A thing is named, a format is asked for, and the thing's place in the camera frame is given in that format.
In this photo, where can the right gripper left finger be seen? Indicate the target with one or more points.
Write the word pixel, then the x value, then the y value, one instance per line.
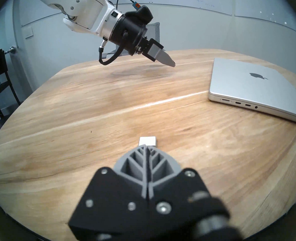
pixel 118 205

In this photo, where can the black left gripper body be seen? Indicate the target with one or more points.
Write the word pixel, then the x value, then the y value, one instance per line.
pixel 130 34

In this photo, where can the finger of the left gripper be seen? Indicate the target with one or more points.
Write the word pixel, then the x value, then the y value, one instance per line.
pixel 158 53

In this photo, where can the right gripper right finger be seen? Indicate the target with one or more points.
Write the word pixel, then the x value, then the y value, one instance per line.
pixel 173 192

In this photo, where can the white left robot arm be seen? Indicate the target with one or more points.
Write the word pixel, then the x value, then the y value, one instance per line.
pixel 87 9

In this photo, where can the silver MacBook laptop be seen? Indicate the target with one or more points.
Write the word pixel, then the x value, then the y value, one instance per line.
pixel 250 89

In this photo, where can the grey mesh office chair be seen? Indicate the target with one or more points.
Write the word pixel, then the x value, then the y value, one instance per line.
pixel 155 32

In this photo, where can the blank glass whiteboard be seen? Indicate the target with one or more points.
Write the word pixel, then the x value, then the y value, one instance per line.
pixel 263 7

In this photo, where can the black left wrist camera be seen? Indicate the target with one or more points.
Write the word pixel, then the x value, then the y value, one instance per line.
pixel 140 14

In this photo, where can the white wall switch plate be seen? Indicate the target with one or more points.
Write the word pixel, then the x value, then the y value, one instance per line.
pixel 29 32

